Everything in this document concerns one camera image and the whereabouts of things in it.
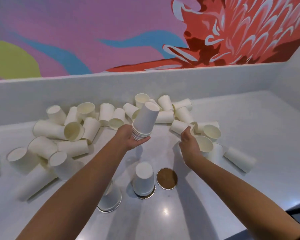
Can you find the person's left thumb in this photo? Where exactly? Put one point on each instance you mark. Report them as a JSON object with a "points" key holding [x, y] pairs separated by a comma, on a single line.
{"points": [[141, 142]]}

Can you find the person's right forearm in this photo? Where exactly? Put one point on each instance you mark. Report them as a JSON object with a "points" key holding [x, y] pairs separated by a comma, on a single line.
{"points": [[240, 197]]}

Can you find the nested stack of paper cups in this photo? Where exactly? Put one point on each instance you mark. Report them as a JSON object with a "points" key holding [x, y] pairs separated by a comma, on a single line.
{"points": [[146, 118]]}

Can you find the person's left hand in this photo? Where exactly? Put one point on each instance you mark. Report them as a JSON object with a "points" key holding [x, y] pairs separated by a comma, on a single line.
{"points": [[124, 137]]}

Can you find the single white cup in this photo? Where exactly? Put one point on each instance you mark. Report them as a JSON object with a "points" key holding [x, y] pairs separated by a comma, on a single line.
{"points": [[205, 144]]}

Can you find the round silver-rimmed coaster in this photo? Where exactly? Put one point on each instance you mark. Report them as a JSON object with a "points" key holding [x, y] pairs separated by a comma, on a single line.
{"points": [[167, 178], [147, 196], [110, 210]]}

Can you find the person's left forearm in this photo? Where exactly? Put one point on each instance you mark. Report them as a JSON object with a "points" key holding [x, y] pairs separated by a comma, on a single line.
{"points": [[80, 192]]}

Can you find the person's right fingers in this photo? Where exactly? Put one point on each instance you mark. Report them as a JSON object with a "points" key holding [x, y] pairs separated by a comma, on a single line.
{"points": [[188, 134]]}

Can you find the upturned white paper cup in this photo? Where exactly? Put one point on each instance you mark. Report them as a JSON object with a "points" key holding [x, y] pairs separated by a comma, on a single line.
{"points": [[112, 198], [143, 179]]}

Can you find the pile of white paper cups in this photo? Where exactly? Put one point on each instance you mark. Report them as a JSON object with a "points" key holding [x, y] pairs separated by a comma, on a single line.
{"points": [[48, 129]]}

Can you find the person's right hand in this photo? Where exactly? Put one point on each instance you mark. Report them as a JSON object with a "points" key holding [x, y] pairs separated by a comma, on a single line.
{"points": [[190, 147]]}

